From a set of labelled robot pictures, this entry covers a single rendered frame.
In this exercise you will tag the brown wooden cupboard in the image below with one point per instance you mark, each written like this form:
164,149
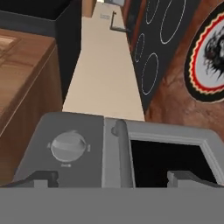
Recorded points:
26,87

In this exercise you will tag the grey toaster oven door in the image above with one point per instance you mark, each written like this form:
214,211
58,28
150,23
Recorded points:
169,132

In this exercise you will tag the black hob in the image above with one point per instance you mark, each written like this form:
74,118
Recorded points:
163,49

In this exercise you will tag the patterned round plate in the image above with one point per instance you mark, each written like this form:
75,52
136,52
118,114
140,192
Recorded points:
208,55

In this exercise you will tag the grey toaster oven knob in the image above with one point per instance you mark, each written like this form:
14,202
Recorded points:
68,146

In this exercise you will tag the grey toaster oven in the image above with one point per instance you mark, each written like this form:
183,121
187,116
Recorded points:
78,131

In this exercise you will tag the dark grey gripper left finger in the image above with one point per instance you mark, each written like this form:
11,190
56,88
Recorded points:
45,178

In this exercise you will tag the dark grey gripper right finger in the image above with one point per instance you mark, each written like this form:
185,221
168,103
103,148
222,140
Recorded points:
179,179

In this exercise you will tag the black appliance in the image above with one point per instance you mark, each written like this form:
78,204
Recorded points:
68,38

